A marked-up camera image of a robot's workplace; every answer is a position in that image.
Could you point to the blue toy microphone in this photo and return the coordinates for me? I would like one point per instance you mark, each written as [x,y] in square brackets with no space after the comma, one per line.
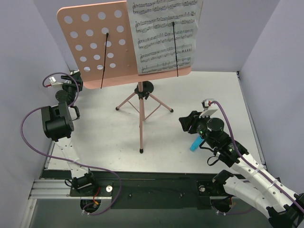
[195,145]

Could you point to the sheet music page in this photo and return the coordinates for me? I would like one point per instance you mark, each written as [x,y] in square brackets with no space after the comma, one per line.
[164,33]

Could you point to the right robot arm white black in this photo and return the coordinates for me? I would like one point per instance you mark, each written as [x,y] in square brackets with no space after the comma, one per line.
[281,206]

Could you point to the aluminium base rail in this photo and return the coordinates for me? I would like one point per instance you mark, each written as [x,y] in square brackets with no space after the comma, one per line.
[61,189]

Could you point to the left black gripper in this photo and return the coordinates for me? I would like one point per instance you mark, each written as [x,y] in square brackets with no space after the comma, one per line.
[71,85]

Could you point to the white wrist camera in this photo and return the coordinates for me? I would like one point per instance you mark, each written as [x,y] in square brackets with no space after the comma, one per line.
[208,108]
[54,83]

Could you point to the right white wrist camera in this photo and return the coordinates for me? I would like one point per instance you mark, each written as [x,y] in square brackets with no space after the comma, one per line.
[208,108]

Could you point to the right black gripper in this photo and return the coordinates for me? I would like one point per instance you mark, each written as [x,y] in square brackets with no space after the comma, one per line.
[193,122]

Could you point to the pink perforated music stand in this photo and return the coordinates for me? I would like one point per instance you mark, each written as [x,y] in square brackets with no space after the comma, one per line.
[100,39]

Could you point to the black microphone desk stand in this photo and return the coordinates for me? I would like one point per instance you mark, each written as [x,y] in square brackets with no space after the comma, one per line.
[144,89]

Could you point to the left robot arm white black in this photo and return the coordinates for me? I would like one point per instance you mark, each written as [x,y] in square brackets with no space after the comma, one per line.
[58,126]

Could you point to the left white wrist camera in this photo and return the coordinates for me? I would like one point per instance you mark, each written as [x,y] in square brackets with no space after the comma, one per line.
[54,83]

